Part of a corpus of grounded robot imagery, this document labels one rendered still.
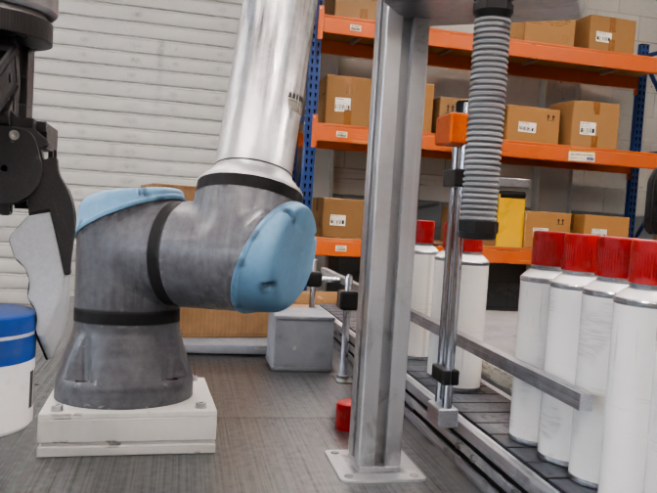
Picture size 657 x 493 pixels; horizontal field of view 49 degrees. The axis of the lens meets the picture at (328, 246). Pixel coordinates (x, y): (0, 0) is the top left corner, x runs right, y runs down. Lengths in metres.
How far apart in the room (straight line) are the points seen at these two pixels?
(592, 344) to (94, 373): 0.49
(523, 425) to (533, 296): 0.12
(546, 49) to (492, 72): 4.44
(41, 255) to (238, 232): 0.29
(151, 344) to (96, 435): 0.11
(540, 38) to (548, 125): 0.58
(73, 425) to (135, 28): 4.46
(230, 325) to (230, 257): 0.61
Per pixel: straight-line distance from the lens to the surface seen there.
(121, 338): 0.79
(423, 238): 1.06
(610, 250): 0.62
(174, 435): 0.79
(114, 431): 0.78
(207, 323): 1.31
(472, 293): 0.89
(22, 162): 0.47
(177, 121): 5.03
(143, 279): 0.77
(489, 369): 0.92
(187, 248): 0.74
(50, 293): 0.47
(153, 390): 0.79
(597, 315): 0.62
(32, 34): 0.48
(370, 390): 0.73
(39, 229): 0.47
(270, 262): 0.70
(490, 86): 0.63
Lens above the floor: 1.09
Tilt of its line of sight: 3 degrees down
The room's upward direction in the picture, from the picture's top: 3 degrees clockwise
